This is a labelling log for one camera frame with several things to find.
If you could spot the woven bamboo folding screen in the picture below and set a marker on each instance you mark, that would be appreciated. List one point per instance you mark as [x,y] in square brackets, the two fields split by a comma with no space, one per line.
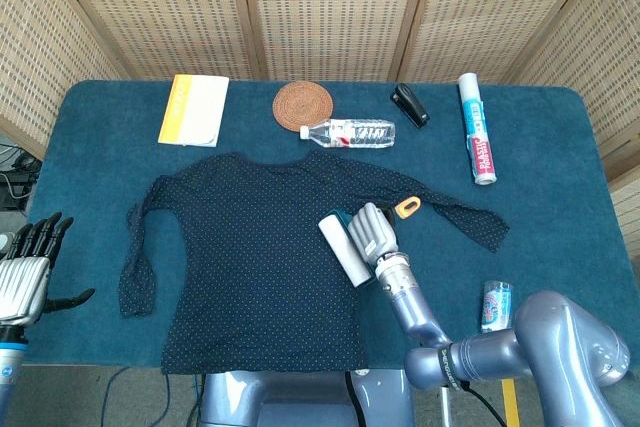
[320,12]

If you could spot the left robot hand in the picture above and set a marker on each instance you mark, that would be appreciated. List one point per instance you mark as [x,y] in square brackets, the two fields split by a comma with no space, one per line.
[25,277]

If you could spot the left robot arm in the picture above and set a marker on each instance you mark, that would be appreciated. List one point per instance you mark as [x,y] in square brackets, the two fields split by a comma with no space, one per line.
[10,377]

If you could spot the dark blue dotted shirt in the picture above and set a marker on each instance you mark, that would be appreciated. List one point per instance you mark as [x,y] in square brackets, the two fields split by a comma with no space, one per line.
[250,262]

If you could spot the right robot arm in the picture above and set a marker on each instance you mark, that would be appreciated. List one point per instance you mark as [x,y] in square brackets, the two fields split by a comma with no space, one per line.
[500,342]

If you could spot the plastic food wrap roll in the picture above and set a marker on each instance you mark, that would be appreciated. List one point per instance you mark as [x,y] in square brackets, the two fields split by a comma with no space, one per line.
[477,127]

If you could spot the grey-blue robot torso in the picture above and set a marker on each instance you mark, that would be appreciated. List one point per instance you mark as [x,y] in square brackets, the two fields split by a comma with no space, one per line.
[305,399]

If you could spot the black stapler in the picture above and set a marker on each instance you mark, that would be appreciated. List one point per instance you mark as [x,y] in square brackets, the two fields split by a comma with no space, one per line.
[410,104]

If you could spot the blue carpeted table top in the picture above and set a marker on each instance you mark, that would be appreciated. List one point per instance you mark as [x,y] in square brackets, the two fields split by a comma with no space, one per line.
[320,187]

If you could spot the yellow and white booklet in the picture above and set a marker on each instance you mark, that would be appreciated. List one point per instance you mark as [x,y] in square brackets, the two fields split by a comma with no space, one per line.
[197,111]

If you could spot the clear plastic water bottle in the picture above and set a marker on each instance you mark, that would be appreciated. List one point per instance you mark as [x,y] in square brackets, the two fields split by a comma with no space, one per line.
[350,134]

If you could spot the round woven rattan coaster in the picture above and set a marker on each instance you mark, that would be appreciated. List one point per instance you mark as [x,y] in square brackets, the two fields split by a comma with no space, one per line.
[303,105]

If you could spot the small clear plastic packet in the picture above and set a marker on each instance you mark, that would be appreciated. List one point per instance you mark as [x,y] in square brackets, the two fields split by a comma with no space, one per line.
[496,304]

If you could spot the teal lint roller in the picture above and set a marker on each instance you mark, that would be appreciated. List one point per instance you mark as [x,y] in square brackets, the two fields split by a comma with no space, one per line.
[350,242]

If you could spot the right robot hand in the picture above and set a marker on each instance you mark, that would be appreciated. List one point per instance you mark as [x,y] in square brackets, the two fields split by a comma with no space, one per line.
[372,232]

